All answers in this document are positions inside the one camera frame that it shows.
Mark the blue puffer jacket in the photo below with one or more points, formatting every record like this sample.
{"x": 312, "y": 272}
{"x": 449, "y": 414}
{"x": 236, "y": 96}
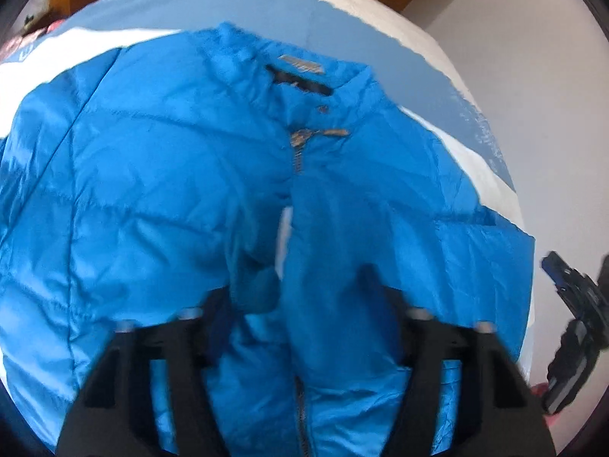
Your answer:
{"x": 135, "y": 183}

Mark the pink sleeve forearm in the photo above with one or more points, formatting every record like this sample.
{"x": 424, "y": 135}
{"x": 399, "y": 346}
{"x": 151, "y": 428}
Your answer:
{"x": 540, "y": 391}

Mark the pink floral quilt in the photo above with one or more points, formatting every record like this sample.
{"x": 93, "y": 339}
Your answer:
{"x": 24, "y": 43}

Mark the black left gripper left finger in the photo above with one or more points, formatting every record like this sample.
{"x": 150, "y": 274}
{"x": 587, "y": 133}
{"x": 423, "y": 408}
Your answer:
{"x": 113, "y": 414}

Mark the blue and white bed sheet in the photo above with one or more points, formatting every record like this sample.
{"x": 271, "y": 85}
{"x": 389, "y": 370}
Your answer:
{"x": 410, "y": 66}

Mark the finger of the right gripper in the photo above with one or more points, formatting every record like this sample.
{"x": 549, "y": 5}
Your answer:
{"x": 560, "y": 273}

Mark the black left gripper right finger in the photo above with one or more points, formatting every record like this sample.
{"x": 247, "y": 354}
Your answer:
{"x": 495, "y": 412}

